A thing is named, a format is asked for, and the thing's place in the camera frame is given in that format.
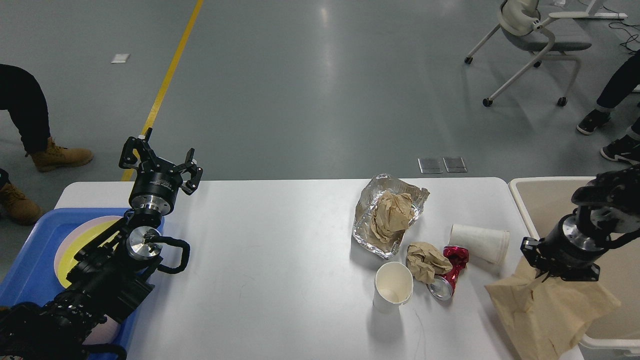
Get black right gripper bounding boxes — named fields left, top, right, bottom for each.
left=519, top=214, right=608, bottom=282

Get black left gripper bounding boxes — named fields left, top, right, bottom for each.
left=118, top=127, right=204, bottom=216

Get brown paper bag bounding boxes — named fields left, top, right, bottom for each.
left=486, top=259, right=621, bottom=360

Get yellow plate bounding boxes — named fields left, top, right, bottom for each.
left=56, top=219, right=126, bottom=290

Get pink mug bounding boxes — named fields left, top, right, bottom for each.
left=82, top=316, right=121, bottom=346

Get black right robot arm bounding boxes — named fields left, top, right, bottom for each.
left=520, top=165, right=640, bottom=281

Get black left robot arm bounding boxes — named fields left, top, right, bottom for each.
left=1, top=128, right=203, bottom=360

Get beige plastic bin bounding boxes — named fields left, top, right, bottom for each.
left=509, top=177, right=640, bottom=360

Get lying white paper cup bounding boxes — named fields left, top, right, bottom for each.
left=448, top=224, right=510, bottom=265

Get pink plate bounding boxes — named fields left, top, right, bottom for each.
left=52, top=215, right=126, bottom=276

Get tan boot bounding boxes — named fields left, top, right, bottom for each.
left=25, top=136, right=94, bottom=173
left=0, top=183, right=45, bottom=226

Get crushed red soda can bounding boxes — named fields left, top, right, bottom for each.
left=426, top=245, right=470, bottom=301

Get walking person dark trousers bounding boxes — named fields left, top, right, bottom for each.
left=576, top=51, right=640, bottom=166

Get crumpled brown paper ball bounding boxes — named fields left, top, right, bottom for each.
left=406, top=241, right=453, bottom=285

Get metal floor socket plate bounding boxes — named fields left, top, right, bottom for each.
left=417, top=157, right=443, bottom=174

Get seated person in black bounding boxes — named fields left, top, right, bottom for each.
left=0, top=64, right=52, bottom=191

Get blue plastic tray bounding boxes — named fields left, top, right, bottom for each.
left=0, top=207, right=165, bottom=360

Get crumpled brown paper on foil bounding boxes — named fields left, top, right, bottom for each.
left=370, top=190, right=415, bottom=244

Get crumpled aluminium foil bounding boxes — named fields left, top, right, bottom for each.
left=352, top=173, right=430, bottom=260

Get white grey office chair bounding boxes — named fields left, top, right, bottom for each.
left=464, top=0, right=592, bottom=107

